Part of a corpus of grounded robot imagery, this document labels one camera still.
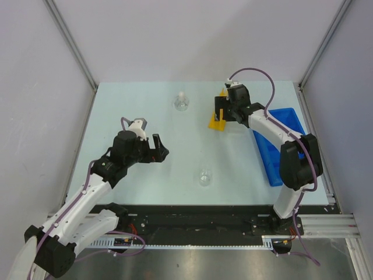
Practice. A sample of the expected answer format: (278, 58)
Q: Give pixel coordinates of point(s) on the blue plastic tray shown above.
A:
(269, 138)

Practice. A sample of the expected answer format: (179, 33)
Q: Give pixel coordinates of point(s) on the glass flask with stopper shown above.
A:
(181, 102)

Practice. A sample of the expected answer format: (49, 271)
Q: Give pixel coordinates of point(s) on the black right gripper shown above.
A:
(222, 102)

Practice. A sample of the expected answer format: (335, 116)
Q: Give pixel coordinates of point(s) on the yellow test tube rack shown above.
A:
(213, 123)

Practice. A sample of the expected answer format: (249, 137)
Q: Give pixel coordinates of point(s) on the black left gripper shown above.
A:
(155, 155)

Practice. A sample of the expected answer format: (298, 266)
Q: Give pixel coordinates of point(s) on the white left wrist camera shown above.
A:
(138, 126)

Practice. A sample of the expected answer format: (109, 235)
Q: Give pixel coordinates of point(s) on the small clear glass beaker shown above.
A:
(205, 177)

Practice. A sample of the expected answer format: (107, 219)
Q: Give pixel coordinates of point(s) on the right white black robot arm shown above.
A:
(300, 160)

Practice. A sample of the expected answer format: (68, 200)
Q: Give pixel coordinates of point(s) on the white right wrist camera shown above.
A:
(231, 83)

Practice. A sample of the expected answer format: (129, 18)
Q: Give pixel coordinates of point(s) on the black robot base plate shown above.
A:
(238, 240)

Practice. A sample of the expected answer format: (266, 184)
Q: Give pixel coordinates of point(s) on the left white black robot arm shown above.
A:
(56, 256)

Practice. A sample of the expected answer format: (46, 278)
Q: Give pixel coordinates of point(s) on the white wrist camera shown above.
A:
(231, 83)
(138, 126)

